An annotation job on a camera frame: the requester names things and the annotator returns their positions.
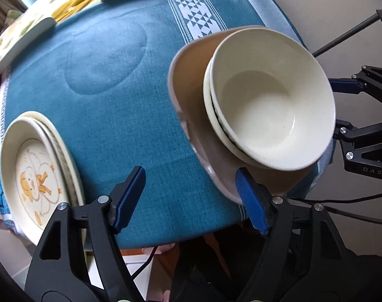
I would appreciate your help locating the teal table cloth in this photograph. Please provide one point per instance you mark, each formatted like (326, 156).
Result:
(101, 78)

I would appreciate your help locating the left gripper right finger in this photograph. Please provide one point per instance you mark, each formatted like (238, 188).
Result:
(303, 247)

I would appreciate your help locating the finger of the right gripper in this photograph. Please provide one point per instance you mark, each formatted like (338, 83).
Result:
(345, 130)
(368, 80)

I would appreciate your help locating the white duck plate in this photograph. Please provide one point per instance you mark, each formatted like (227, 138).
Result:
(11, 160)

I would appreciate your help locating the person hand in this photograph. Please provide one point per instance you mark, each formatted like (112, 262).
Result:
(161, 249)

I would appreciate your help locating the cream green round bowl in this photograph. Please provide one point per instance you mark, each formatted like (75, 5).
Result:
(215, 124)

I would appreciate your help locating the yellow duck plate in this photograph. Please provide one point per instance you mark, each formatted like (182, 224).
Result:
(49, 175)

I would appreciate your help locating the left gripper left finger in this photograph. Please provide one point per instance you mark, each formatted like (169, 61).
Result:
(58, 270)

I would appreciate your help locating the small cream bowl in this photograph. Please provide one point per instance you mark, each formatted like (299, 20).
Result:
(272, 98)

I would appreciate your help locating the pink square bowl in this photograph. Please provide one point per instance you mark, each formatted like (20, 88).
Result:
(185, 85)

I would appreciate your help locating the plain white plate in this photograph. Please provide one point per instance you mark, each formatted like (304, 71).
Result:
(68, 165)

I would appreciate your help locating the black stand pole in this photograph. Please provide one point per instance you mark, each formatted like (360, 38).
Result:
(345, 36)

